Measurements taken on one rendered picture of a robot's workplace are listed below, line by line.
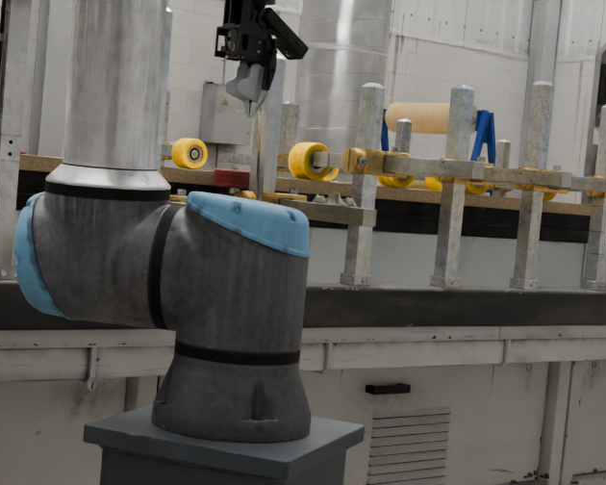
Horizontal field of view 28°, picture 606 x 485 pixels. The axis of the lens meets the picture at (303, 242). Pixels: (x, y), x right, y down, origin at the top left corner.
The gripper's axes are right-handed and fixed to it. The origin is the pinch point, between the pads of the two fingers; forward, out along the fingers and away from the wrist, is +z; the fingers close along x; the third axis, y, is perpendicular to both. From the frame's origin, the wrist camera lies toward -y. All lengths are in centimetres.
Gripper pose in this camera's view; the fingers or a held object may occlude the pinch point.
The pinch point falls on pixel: (254, 111)
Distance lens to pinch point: 212.8
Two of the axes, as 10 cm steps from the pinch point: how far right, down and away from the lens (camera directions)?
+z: -1.0, 9.9, 0.5
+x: 6.2, 1.0, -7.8
